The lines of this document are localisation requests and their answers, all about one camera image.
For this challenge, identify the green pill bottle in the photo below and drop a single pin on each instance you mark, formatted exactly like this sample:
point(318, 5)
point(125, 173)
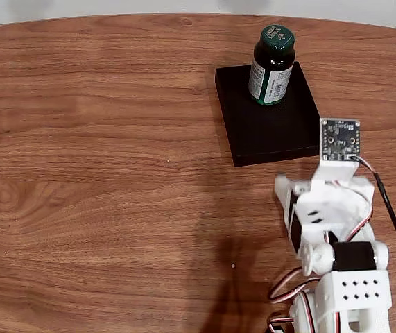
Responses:
point(270, 69)

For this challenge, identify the black cardboard box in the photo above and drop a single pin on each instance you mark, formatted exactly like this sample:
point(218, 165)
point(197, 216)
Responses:
point(270, 132)

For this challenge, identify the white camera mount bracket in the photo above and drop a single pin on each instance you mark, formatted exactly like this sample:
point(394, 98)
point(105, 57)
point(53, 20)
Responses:
point(336, 170)

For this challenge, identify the black camera circuit board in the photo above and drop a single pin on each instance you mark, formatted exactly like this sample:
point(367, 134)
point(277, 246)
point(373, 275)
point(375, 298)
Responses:
point(340, 140)

